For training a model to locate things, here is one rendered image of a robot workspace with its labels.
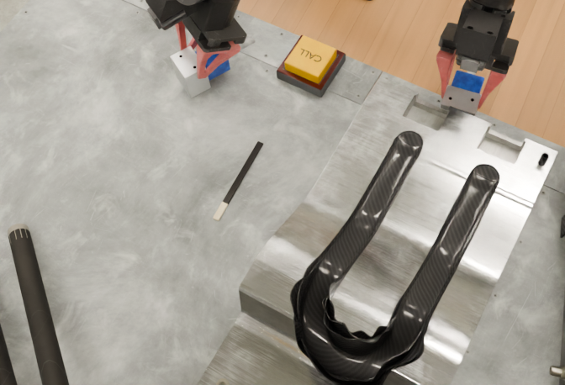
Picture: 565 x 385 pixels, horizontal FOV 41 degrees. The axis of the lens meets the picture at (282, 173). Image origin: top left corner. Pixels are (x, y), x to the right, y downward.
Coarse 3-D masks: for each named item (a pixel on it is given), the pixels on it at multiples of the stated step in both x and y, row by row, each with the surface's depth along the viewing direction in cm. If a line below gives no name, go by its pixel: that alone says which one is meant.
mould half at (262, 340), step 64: (384, 128) 101; (448, 128) 100; (320, 192) 98; (448, 192) 96; (512, 192) 95; (256, 256) 89; (384, 256) 91; (256, 320) 92; (384, 320) 84; (448, 320) 85; (256, 384) 89; (320, 384) 89; (384, 384) 86; (448, 384) 80
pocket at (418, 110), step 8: (416, 96) 103; (416, 104) 105; (424, 104) 104; (432, 104) 104; (408, 112) 105; (416, 112) 105; (424, 112) 105; (432, 112) 104; (440, 112) 103; (448, 112) 102; (416, 120) 104; (424, 120) 104; (432, 120) 104; (440, 120) 104; (432, 128) 104
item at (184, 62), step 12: (252, 36) 117; (192, 48) 114; (180, 60) 113; (192, 60) 113; (228, 60) 114; (180, 72) 112; (192, 72) 112; (216, 72) 115; (192, 84) 114; (204, 84) 115; (192, 96) 116
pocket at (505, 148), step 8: (488, 128) 100; (488, 136) 102; (496, 136) 101; (504, 136) 101; (480, 144) 102; (488, 144) 102; (496, 144) 102; (504, 144) 102; (512, 144) 101; (520, 144) 100; (488, 152) 101; (496, 152) 101; (504, 152) 101; (512, 152) 101; (504, 160) 101; (512, 160) 101
